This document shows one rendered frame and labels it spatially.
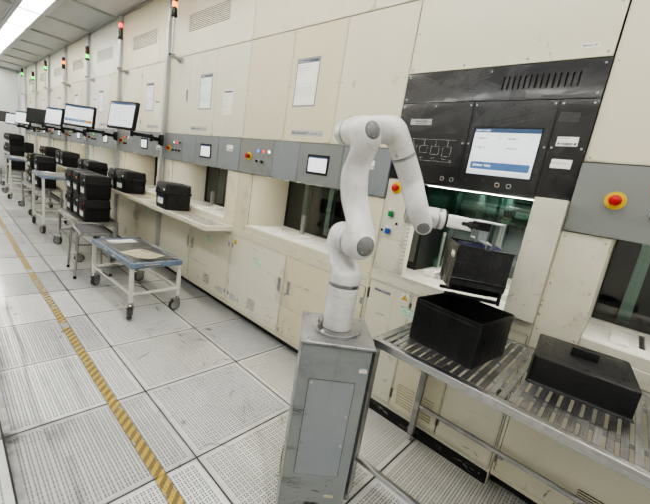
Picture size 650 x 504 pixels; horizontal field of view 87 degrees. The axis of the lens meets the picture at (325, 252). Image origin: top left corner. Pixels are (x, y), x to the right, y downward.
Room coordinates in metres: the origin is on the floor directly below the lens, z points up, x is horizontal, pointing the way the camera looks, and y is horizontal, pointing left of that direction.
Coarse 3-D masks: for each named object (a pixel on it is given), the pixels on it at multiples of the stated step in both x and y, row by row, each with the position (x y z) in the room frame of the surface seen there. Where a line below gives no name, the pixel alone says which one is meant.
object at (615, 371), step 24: (552, 360) 1.09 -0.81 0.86; (576, 360) 1.12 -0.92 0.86; (600, 360) 1.15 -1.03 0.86; (624, 360) 1.19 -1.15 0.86; (552, 384) 1.07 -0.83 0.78; (576, 384) 1.04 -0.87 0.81; (600, 384) 1.01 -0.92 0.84; (624, 384) 0.99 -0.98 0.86; (600, 408) 0.99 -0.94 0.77; (624, 408) 0.97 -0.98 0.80
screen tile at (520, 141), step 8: (512, 136) 1.64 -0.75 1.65; (520, 136) 1.62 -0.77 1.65; (528, 136) 1.60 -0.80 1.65; (512, 144) 1.63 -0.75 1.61; (520, 144) 1.61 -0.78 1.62; (528, 144) 1.59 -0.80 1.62; (504, 152) 1.65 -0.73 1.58; (512, 152) 1.63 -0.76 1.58; (520, 152) 1.61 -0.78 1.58; (528, 152) 1.59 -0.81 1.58; (504, 160) 1.65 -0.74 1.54; (512, 160) 1.62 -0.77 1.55; (520, 160) 1.60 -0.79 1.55; (528, 160) 1.58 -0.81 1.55
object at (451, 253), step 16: (496, 224) 1.34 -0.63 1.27; (448, 240) 1.51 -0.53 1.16; (464, 240) 1.51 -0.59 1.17; (480, 240) 1.37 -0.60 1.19; (448, 256) 1.44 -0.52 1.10; (464, 256) 1.31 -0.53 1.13; (480, 256) 1.30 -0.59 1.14; (496, 256) 1.29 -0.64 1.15; (512, 256) 1.28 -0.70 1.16; (448, 272) 1.37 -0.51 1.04; (464, 272) 1.30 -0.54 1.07; (480, 272) 1.30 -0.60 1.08; (496, 272) 1.29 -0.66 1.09; (448, 288) 1.34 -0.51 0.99; (464, 288) 1.32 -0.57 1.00; (480, 288) 1.29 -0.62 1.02; (496, 288) 1.29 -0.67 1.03; (496, 304) 1.30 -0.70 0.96
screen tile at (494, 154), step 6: (480, 138) 1.73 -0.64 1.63; (486, 138) 1.71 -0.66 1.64; (492, 138) 1.69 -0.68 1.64; (480, 144) 1.73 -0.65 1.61; (486, 144) 1.71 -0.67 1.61; (492, 144) 1.69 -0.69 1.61; (498, 144) 1.67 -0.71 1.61; (474, 150) 1.74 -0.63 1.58; (480, 150) 1.72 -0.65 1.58; (486, 150) 1.70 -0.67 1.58; (492, 150) 1.69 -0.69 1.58; (498, 150) 1.67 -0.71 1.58; (474, 156) 1.74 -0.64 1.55; (480, 156) 1.72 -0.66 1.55; (486, 156) 1.70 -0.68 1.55; (492, 156) 1.68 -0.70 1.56; (498, 156) 1.67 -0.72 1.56
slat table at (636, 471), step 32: (416, 352) 1.20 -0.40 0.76; (512, 352) 1.34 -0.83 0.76; (448, 384) 1.05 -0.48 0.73; (480, 384) 1.04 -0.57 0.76; (512, 384) 1.07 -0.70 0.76; (416, 416) 1.68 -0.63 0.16; (512, 416) 0.92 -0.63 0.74; (544, 416) 0.91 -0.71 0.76; (576, 416) 0.94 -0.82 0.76; (640, 416) 1.00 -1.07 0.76; (576, 448) 0.82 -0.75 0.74; (608, 448) 0.81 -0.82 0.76; (640, 448) 0.83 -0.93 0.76; (352, 480) 1.26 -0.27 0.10; (384, 480) 1.15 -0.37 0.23; (544, 480) 1.29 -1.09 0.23; (640, 480) 0.74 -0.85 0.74
